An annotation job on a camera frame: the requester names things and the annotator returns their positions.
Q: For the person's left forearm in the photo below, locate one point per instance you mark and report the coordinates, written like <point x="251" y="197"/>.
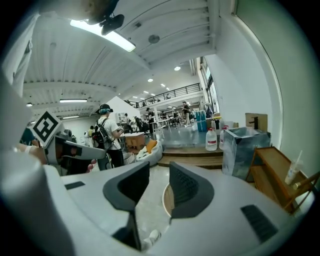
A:
<point x="35" y="152"/>

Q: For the grey marble box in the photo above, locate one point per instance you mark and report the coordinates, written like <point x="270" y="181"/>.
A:
<point x="240" y="155"/>

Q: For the plastic cup with straw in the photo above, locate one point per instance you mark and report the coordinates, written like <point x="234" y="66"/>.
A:
<point x="292" y="172"/>

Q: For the round wooden table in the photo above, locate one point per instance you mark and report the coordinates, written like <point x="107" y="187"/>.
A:
<point x="169" y="200"/>

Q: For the person's white shirt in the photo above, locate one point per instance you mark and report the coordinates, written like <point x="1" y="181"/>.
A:
<point x="22" y="55"/>

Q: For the person's white shoe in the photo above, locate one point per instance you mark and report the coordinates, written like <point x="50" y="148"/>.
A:
<point x="152" y="238"/>

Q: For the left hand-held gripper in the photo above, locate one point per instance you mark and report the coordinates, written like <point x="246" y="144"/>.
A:
<point x="75" y="150"/>

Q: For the person's left hand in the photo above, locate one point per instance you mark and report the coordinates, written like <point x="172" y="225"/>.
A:
<point x="91" y="166"/>

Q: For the long ceiling light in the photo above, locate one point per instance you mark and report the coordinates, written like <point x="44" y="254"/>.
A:
<point x="105" y="33"/>

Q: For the wooden rattan shelf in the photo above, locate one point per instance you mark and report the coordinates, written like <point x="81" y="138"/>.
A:
<point x="270" y="170"/>

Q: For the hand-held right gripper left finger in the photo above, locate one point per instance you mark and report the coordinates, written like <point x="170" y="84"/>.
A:
<point x="125" y="192"/>

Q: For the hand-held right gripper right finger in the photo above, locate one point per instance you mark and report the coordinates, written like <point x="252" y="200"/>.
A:
<point x="192" y="192"/>

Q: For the black faucet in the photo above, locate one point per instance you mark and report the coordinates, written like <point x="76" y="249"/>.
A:
<point x="255" y="122"/>

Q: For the clear water jug red label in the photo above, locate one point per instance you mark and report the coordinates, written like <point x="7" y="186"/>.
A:
<point x="222" y="138"/>
<point x="211" y="140"/>

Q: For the wooden cabinet with white top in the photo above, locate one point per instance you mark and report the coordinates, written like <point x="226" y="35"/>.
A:
<point x="135" y="142"/>

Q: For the white beanbag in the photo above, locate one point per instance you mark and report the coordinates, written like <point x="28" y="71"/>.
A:
<point x="150" y="157"/>

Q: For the black head-mounted camera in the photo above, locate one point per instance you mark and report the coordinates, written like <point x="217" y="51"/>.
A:
<point x="111" y="23"/>

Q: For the striped laundry basket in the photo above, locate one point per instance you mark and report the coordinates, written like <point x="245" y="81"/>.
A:
<point x="129" y="158"/>

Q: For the white table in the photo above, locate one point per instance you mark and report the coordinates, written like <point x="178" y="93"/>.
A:
<point x="162" y="122"/>

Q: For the blue water bottle pack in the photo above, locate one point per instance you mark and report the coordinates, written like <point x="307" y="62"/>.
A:
<point x="201" y="122"/>

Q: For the black balcony railing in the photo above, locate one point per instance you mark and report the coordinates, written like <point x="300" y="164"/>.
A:
<point x="175" y="93"/>

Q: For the round ceiling speaker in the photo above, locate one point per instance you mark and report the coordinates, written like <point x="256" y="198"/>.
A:
<point x="154" y="38"/>

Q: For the cardboard box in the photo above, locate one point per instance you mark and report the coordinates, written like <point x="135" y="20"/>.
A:
<point x="262" y="122"/>

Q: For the orange cushion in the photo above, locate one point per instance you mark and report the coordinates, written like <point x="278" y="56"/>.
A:
<point x="151" y="147"/>

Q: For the wooden steps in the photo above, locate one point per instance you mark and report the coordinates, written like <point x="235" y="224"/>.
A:
<point x="190" y="157"/>

